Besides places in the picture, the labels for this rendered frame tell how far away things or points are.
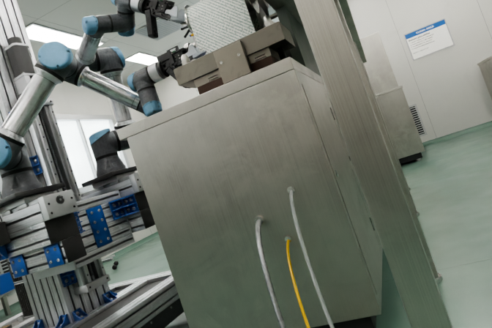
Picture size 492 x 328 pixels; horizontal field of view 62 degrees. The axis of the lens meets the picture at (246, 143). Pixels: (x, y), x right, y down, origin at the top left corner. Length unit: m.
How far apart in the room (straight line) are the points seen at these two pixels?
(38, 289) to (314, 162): 1.47
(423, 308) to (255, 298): 0.73
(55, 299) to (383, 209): 1.70
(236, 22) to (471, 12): 5.96
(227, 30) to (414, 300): 1.17
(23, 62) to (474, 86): 6.24
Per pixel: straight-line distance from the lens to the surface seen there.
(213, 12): 1.65
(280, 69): 1.25
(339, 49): 0.71
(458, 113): 7.11
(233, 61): 1.35
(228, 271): 1.39
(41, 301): 2.23
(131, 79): 1.74
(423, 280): 0.75
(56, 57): 1.75
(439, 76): 7.10
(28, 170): 1.87
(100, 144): 2.18
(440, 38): 7.16
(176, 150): 1.38
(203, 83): 1.41
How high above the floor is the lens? 0.64
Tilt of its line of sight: 3 degrees up
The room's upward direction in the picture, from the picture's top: 19 degrees counter-clockwise
